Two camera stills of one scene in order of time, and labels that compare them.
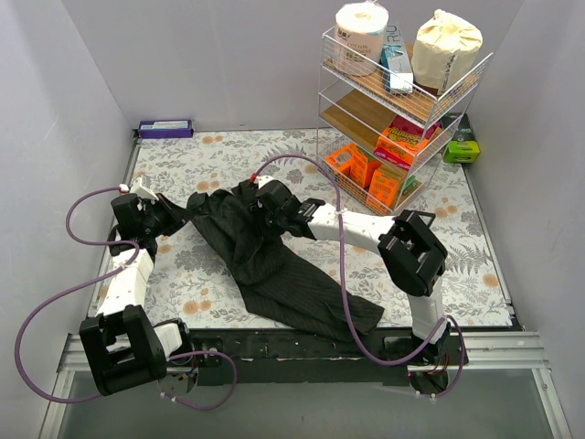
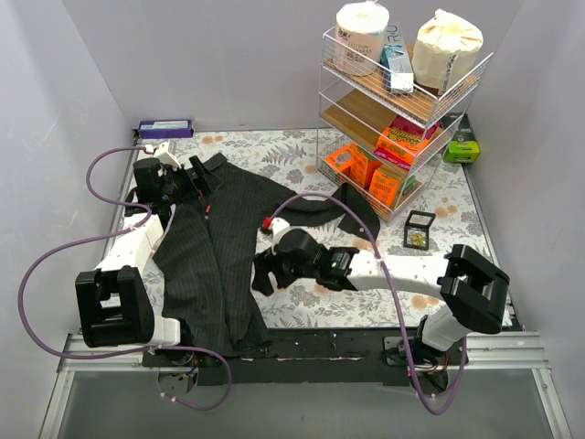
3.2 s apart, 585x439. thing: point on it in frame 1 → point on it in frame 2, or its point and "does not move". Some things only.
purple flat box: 176,129 does not move
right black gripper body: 249,194 → 272,266
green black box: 463,146 does not move
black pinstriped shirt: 243,249 → 201,247
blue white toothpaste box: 395,61 does not move
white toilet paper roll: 359,31 does not move
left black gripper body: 161,212 → 186,175
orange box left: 351,160 does not move
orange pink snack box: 404,138 does not move
